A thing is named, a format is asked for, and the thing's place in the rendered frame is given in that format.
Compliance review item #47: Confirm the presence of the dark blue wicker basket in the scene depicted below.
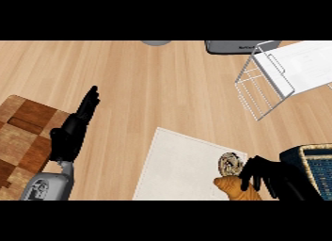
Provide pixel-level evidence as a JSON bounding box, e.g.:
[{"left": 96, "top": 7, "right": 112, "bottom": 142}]
[{"left": 277, "top": 143, "right": 332, "bottom": 201}]

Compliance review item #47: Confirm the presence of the round swirled pastry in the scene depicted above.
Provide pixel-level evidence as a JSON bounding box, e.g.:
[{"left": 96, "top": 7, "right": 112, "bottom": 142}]
[{"left": 217, "top": 152, "right": 246, "bottom": 178}]

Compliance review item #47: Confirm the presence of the grey round object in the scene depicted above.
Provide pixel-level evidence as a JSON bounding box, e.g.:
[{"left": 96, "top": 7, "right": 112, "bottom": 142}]
[{"left": 139, "top": 40, "right": 174, "bottom": 47}]

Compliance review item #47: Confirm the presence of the checkered wooden cutting board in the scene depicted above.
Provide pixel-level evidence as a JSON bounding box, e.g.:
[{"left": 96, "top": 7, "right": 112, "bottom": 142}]
[{"left": 0, "top": 94, "right": 72, "bottom": 201}]

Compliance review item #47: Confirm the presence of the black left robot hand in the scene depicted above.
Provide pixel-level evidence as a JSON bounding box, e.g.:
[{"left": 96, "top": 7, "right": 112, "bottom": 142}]
[{"left": 49, "top": 85, "right": 102, "bottom": 164}]

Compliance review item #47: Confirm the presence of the dark grey appliance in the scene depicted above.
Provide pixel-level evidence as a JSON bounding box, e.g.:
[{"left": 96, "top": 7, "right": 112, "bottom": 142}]
[{"left": 202, "top": 40, "right": 283, "bottom": 56}]

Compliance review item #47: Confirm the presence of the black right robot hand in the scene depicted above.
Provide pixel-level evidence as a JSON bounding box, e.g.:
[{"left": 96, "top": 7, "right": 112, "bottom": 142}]
[{"left": 239, "top": 155, "right": 323, "bottom": 201}]

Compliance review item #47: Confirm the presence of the white wire tiered shelf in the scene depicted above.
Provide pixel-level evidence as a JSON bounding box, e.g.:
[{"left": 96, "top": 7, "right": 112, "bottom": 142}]
[{"left": 233, "top": 40, "right": 332, "bottom": 122}]

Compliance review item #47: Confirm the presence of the golden brown croissant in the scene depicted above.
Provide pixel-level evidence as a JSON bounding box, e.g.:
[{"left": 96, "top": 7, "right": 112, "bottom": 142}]
[{"left": 212, "top": 175, "right": 264, "bottom": 201}]

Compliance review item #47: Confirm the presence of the white placemat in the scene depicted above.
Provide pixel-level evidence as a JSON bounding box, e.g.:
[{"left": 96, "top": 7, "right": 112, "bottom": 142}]
[{"left": 131, "top": 126, "right": 249, "bottom": 201}]

